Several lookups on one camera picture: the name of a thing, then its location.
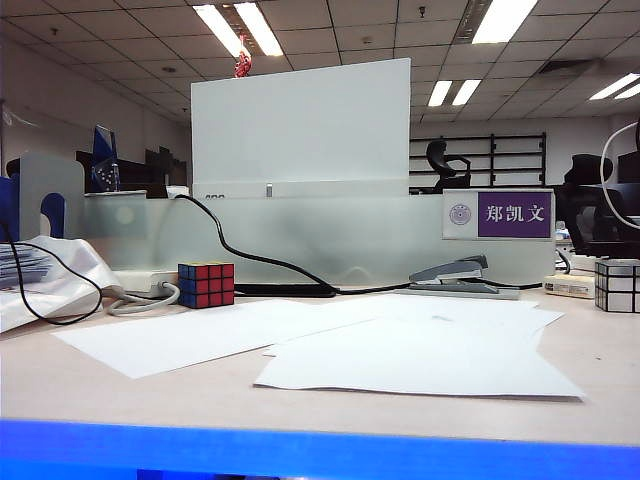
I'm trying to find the frosted glass desk partition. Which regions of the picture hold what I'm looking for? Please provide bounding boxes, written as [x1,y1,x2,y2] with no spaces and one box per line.
[83,192,557,292]

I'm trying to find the white upright board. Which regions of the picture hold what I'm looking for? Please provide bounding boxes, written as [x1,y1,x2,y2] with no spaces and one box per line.
[190,57,412,200]

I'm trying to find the colourful Rubik's cube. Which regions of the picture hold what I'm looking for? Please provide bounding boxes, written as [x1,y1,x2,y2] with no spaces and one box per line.
[177,261,236,310]

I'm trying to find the grey stapler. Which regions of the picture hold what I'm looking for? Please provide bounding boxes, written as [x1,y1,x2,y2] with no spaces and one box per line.
[408,254,522,301]

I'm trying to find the black office chair with headrest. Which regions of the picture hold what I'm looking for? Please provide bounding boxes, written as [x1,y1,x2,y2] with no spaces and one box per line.
[425,139,473,194]

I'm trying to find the white power strip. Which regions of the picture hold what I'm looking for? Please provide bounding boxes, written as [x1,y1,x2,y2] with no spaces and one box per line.
[112,269,181,294]

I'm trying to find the double tube ceiling light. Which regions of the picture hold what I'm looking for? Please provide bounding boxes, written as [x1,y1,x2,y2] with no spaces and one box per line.
[588,72,640,102]
[427,78,483,108]
[192,2,285,60]

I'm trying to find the black shelf rack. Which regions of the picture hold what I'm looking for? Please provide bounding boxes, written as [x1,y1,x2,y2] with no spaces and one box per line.
[409,132,548,189]

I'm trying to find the red hanging ornament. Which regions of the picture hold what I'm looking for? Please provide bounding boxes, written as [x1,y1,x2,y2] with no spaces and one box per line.
[233,34,252,79]

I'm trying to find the dark wooden cabinets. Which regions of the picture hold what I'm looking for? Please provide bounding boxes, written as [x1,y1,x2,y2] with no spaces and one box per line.
[74,146,192,200]

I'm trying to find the purple and white name plate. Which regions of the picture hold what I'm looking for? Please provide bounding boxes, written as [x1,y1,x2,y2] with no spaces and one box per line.
[442,188,555,241]

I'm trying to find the blue foreground edge strip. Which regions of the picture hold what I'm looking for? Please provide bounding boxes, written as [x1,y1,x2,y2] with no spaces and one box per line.
[0,418,640,480]

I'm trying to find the blue crystal trophy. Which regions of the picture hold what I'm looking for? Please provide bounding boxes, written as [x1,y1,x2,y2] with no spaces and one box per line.
[90,124,121,195]

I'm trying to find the white plastic bag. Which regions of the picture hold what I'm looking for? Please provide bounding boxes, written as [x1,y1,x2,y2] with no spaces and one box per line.
[0,235,124,335]

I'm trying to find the cream eraser box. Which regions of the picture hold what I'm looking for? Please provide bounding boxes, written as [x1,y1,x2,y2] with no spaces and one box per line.
[543,273,597,300]

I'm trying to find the grey metal bookend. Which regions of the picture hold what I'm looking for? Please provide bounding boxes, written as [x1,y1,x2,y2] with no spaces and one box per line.
[5,152,87,242]

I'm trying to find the black mesh office chair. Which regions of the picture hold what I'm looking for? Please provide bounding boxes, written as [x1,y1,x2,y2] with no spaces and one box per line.
[553,153,640,260]

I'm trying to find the single panel ceiling light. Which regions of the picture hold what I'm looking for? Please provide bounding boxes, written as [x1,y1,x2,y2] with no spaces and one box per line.
[471,0,540,46]

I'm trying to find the silver mirror cube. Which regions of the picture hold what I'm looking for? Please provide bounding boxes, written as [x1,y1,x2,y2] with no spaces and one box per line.
[594,258,640,314]

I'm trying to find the stack of printed papers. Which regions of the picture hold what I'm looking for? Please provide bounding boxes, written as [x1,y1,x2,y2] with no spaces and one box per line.
[0,243,54,292]

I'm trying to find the ceiling air vent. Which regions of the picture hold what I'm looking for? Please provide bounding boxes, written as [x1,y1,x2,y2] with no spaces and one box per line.
[537,58,601,77]

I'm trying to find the blue file holder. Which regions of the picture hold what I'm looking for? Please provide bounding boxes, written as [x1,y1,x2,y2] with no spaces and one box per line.
[0,175,67,244]

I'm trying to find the thick black cable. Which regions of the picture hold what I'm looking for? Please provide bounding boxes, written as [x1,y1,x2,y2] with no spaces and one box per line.
[174,194,544,299]

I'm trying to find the grey power cord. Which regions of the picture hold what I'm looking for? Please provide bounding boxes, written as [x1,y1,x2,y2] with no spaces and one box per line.
[106,281,182,317]

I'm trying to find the thin black cable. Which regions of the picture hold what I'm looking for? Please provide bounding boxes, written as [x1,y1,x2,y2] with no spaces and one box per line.
[0,219,105,327]

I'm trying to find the white cable loop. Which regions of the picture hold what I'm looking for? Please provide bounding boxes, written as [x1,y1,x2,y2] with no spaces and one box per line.
[599,121,640,227]

